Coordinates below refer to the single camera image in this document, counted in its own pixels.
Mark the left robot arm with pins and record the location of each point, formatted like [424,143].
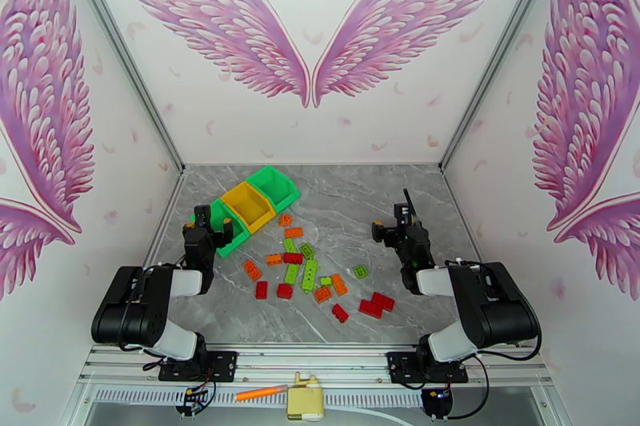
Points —
[130,309]

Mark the aluminium frame post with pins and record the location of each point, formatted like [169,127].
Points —
[505,52]
[120,50]

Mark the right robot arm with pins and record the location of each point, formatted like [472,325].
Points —
[490,304]

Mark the black power adapter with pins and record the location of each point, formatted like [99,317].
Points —
[436,402]

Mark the red lego brick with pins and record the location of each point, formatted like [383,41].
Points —
[284,291]
[370,308]
[340,312]
[293,258]
[261,290]
[383,301]

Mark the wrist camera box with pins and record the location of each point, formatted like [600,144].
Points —
[402,215]
[202,216]

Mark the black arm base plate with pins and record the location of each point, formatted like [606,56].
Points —
[222,364]
[400,367]

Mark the long green lego plate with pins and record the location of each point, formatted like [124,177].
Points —
[310,275]

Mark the orange marker pen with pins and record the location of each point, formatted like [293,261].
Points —
[260,393]

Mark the aluminium front rail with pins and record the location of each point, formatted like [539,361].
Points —
[310,359]

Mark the small green lego brick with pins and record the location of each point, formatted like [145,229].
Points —
[325,281]

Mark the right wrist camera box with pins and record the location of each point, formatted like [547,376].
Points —
[402,215]

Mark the orange lego brick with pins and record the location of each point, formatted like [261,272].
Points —
[274,259]
[339,285]
[252,270]
[293,233]
[285,220]
[322,294]

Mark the yellow plastic bin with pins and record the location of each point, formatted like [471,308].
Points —
[247,207]

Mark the beige tape dispenser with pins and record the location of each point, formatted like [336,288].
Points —
[305,402]

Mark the square green lego brick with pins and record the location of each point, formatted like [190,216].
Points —
[360,271]
[307,251]

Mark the aluminium side rail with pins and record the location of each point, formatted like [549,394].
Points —
[166,212]
[463,215]

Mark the green plastic bin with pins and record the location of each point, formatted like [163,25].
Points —
[239,240]
[272,187]

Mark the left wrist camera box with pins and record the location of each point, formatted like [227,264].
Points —
[202,216]

